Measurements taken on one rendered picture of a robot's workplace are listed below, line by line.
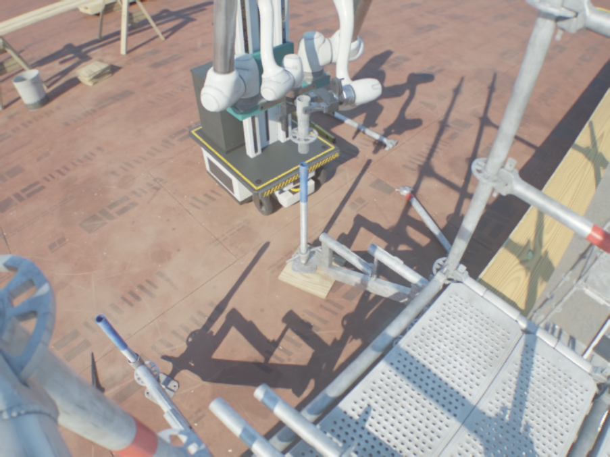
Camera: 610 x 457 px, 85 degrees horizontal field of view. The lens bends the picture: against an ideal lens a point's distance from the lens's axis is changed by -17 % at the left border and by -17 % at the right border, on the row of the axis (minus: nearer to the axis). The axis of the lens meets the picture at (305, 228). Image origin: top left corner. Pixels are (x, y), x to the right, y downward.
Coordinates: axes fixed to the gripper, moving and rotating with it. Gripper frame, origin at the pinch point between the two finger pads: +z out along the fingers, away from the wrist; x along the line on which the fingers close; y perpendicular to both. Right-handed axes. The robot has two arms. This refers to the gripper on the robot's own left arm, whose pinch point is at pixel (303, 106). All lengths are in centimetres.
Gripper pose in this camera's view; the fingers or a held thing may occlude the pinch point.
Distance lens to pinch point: 165.5
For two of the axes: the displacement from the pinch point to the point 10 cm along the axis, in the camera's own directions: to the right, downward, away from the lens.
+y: 0.0, 6.6, 7.5
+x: -4.7, -6.6, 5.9
